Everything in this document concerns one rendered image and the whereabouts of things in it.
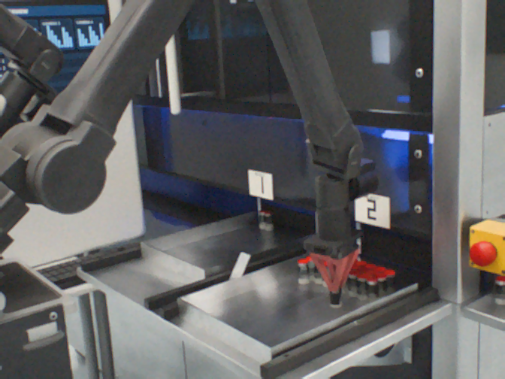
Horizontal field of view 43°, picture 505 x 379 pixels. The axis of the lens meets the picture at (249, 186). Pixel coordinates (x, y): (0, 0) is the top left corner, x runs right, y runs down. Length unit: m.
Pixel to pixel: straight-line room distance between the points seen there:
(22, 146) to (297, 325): 0.58
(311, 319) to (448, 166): 0.35
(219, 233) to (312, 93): 0.73
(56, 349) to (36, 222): 0.91
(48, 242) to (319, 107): 1.01
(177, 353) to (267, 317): 0.97
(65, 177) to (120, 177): 1.17
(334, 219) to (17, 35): 0.59
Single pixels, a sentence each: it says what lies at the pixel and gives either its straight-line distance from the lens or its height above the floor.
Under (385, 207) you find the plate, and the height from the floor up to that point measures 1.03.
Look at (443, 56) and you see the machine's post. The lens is 1.11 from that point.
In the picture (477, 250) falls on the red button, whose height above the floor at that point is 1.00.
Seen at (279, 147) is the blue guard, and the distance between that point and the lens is 1.41.
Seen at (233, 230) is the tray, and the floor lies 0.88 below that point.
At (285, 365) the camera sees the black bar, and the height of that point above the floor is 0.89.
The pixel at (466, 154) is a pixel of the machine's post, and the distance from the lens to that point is 1.11.
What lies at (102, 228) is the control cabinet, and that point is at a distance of 1.83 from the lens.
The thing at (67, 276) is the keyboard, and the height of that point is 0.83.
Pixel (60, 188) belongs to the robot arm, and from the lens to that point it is 0.67.
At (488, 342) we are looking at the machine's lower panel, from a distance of 1.30.
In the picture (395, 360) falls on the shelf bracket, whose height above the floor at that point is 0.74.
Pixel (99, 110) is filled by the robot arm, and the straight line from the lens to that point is 0.70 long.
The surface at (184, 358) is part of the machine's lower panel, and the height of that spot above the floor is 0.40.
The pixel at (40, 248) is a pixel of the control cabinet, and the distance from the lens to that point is 1.77.
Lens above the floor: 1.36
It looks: 13 degrees down
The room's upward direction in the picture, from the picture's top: 4 degrees counter-clockwise
